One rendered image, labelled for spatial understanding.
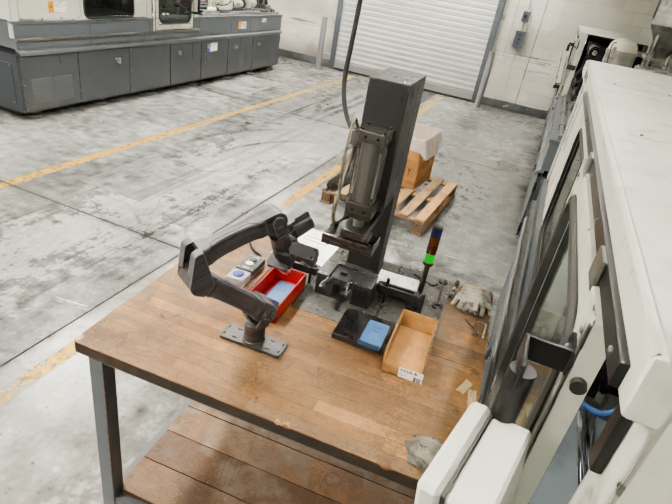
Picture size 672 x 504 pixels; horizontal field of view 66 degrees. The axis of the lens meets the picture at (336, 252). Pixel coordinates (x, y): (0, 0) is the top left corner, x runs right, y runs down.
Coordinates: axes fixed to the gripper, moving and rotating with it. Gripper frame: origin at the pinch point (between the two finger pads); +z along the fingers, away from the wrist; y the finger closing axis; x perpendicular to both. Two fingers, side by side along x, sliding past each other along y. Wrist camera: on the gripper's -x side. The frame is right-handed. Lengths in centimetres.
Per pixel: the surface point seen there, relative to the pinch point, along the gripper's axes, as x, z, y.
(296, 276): 4.0, 25.4, 10.4
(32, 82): 415, 218, 212
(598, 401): -95, 8, -4
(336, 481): -31, 78, -42
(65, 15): 416, 190, 289
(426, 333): -46, 26, 6
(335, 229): -5.8, 10.2, 24.9
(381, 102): -11, -26, 51
